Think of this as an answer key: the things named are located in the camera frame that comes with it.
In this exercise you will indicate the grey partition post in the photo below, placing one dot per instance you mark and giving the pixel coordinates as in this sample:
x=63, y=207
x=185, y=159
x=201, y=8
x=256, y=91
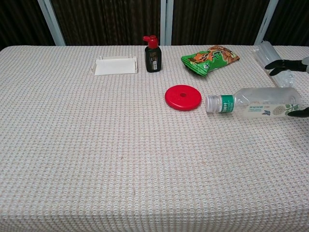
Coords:
x=265, y=24
x=51, y=24
x=166, y=21

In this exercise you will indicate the beige cloth-covered table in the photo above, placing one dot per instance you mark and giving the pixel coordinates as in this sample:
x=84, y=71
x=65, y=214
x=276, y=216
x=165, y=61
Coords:
x=96, y=157

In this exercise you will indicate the clear plastic sleeve pack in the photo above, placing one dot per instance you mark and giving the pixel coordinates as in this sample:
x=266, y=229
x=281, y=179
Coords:
x=268, y=55

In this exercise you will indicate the green orange snack bag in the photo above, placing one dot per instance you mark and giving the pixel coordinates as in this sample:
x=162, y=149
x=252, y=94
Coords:
x=205, y=60

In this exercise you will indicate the small black red bottle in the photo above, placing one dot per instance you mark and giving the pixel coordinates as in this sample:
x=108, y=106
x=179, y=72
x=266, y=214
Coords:
x=153, y=60

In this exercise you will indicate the clear plastic bottle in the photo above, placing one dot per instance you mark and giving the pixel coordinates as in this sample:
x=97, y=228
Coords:
x=256, y=101

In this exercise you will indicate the dark brown partition panel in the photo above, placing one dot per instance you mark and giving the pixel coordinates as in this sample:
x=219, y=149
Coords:
x=108, y=21
x=19, y=21
x=217, y=21
x=292, y=21

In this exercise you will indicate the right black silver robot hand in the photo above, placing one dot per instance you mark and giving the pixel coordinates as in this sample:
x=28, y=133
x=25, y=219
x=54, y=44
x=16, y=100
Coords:
x=285, y=64

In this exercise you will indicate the red round plastic disc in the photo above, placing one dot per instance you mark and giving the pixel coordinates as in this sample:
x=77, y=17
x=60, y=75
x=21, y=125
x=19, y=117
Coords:
x=177, y=100

